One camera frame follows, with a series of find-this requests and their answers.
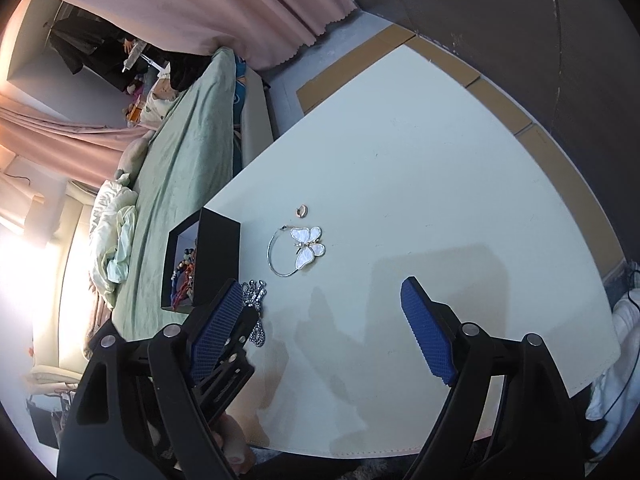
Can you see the wide pink curtain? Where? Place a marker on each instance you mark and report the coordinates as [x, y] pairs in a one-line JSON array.
[[210, 5]]

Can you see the white butterfly bangle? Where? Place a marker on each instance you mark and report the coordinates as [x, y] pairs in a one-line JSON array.
[[306, 250]]

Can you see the white cloth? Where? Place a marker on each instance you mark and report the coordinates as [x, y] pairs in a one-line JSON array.
[[617, 360]]

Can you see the printed pillow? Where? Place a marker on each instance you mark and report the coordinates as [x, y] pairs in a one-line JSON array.
[[160, 102]]

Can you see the black jewelry box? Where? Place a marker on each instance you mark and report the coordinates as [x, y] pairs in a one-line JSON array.
[[217, 255]]

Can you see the narrow pink curtain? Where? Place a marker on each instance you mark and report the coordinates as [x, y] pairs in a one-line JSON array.
[[65, 145]]

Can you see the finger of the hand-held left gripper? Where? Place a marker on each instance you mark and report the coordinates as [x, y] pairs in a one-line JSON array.
[[244, 325], [227, 385]]

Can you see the green bed blanket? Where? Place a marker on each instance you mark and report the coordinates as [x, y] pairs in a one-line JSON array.
[[185, 160]]

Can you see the beige headboard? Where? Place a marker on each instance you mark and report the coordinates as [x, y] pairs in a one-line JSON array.
[[70, 285]]

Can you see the flat cardboard sheet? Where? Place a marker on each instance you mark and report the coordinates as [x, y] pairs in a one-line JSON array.
[[550, 150]]

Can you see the black cloth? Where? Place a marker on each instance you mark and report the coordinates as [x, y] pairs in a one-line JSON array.
[[190, 72]]

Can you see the person's left hand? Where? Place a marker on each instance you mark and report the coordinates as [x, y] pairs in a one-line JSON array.
[[232, 440]]

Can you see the white crumpled duvet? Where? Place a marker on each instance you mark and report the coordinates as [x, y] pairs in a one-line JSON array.
[[110, 240]]

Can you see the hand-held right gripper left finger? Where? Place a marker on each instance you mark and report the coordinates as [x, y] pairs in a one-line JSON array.
[[215, 335]]

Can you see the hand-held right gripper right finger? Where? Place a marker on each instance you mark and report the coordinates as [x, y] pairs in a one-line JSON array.
[[427, 335]]

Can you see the pile of plush toys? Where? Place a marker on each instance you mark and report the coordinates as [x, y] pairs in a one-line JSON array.
[[134, 107]]

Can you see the hanging dark clothes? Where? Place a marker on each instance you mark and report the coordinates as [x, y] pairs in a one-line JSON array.
[[85, 47]]

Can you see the grey plush toy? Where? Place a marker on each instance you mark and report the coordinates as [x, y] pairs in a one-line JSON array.
[[132, 157]]

